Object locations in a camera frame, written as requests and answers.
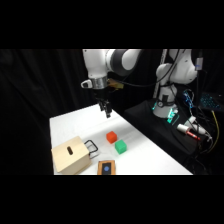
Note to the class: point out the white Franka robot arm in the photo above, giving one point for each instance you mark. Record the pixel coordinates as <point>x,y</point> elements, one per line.
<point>96,65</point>

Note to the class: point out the green block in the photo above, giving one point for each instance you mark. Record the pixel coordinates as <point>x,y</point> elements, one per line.
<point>120,146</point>

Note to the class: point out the white cylinder with red tip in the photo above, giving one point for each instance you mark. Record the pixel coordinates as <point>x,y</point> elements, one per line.
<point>187,130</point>

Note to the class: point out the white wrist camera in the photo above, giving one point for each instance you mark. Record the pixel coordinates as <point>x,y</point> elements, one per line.
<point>86,83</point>

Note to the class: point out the red block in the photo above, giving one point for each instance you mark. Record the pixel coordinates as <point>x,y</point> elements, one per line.
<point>111,137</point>

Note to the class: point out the wooden box with slot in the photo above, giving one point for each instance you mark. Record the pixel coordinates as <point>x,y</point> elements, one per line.
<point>70,155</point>

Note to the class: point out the black curtain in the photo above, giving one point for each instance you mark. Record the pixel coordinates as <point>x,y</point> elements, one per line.
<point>36,110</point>

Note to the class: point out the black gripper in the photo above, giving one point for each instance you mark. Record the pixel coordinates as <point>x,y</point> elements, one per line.
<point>100,94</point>

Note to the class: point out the wooden-framed black device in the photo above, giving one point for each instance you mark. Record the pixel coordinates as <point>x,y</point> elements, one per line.
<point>106,167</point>

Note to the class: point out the black robot stand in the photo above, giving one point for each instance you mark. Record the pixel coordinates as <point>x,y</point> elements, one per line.
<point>160,133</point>

